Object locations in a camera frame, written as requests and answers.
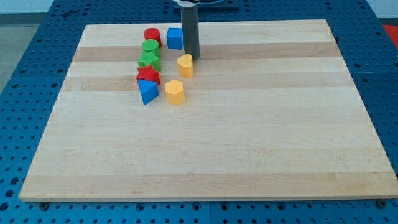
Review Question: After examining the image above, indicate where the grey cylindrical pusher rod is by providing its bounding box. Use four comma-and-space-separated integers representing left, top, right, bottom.
180, 5, 200, 60

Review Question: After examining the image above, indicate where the yellow heart block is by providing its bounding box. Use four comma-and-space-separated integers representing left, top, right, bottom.
177, 54, 193, 78

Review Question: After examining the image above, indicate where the blue cube block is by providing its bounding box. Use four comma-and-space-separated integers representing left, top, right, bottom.
166, 27, 183, 50

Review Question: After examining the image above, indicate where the red cylinder block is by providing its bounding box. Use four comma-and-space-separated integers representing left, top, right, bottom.
144, 27, 162, 47

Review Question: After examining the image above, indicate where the green cylinder block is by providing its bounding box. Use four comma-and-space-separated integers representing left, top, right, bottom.
142, 39, 161, 58

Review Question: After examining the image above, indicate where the green star block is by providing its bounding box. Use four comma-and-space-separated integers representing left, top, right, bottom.
137, 51, 161, 72

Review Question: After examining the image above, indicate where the red star block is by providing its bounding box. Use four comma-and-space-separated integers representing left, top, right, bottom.
136, 65, 160, 85

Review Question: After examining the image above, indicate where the yellow hexagon block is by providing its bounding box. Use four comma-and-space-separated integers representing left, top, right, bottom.
165, 80, 185, 105

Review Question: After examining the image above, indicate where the blue triangle block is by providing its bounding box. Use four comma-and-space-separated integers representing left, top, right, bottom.
138, 80, 159, 105

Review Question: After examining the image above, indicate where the wooden board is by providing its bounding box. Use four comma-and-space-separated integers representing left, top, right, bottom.
19, 19, 397, 202

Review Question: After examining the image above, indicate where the red object at edge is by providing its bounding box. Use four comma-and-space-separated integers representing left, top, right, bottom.
383, 24, 398, 48

